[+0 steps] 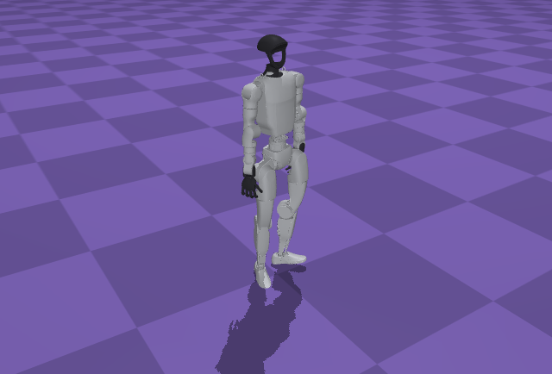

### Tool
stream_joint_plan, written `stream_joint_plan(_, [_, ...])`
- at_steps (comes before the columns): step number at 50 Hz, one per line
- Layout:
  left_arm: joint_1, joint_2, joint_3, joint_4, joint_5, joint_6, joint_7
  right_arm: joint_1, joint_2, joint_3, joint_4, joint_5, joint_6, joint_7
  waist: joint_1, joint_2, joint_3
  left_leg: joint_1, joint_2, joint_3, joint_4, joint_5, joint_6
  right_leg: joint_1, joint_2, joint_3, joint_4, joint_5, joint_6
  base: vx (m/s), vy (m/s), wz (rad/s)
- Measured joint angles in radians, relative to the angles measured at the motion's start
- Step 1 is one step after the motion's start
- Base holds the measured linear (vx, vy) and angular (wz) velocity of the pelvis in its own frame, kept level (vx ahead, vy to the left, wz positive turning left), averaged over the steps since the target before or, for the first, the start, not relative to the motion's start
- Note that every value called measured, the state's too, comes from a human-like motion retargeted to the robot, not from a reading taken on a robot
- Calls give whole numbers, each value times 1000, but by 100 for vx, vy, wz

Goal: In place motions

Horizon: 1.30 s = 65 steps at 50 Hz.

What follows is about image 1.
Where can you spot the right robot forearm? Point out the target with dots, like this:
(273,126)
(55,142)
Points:
(249,150)

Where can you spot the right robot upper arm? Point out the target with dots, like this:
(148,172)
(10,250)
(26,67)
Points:
(251,94)

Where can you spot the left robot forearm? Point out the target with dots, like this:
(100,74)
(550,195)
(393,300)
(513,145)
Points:
(298,133)

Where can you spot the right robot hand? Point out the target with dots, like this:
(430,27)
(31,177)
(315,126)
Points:
(249,184)

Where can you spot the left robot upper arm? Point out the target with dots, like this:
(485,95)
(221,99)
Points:
(300,110)

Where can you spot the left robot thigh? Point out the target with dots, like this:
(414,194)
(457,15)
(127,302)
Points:
(297,182)

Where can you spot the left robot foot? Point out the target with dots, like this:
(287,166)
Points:
(289,258)

